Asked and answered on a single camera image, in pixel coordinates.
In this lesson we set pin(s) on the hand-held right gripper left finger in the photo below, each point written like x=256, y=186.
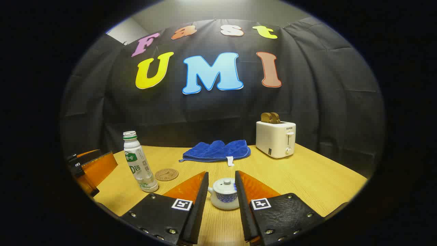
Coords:
x=200, y=205

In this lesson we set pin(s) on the blue towel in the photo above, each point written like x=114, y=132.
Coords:
x=218, y=149

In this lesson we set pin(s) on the white toaster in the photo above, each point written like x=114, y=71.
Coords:
x=275, y=140

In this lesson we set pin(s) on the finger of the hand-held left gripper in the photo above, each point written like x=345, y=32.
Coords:
x=100, y=165
x=87, y=184

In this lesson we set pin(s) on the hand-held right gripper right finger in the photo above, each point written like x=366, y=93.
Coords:
x=241, y=205

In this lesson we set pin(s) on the round brown coaster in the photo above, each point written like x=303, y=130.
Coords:
x=166, y=174

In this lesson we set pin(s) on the clear green label water bottle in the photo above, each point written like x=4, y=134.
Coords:
x=140, y=160

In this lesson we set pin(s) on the black backdrop cloth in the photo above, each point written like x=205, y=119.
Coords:
x=307, y=95

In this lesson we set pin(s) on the white teacup lid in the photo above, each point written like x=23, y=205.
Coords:
x=227, y=183

